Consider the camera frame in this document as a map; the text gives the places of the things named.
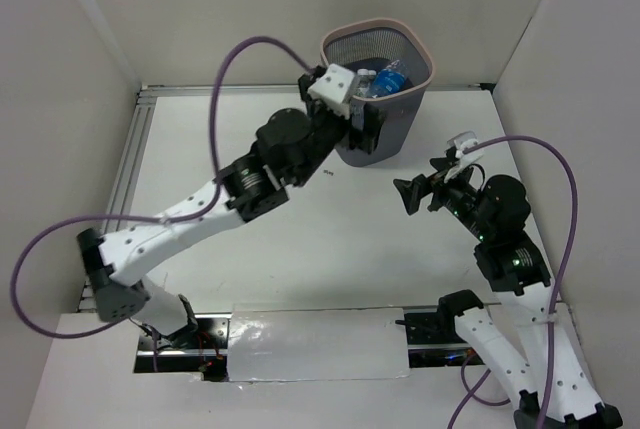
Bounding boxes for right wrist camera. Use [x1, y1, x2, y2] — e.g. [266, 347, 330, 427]
[444, 131, 484, 183]

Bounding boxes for grey mesh waste bin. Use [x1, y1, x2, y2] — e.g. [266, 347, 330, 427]
[320, 18, 435, 167]

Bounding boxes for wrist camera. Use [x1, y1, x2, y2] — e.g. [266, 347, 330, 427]
[308, 64, 357, 119]
[444, 131, 484, 183]

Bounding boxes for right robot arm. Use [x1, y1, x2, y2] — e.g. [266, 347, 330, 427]
[393, 157, 623, 428]

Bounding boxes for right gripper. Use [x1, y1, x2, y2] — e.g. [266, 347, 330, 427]
[392, 156, 493, 239]

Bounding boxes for crushed blue cap bottle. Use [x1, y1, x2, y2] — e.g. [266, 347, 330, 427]
[367, 59, 409, 98]

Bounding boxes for green white label bottle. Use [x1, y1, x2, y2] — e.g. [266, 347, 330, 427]
[353, 68, 377, 99]

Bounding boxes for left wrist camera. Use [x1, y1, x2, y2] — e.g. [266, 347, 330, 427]
[308, 64, 357, 119]

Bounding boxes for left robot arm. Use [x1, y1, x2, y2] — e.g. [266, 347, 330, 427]
[77, 64, 374, 348]

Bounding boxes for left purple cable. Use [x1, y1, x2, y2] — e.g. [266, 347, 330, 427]
[9, 36, 316, 373]

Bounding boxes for aluminium frame rail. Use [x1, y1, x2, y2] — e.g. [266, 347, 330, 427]
[78, 82, 494, 313]

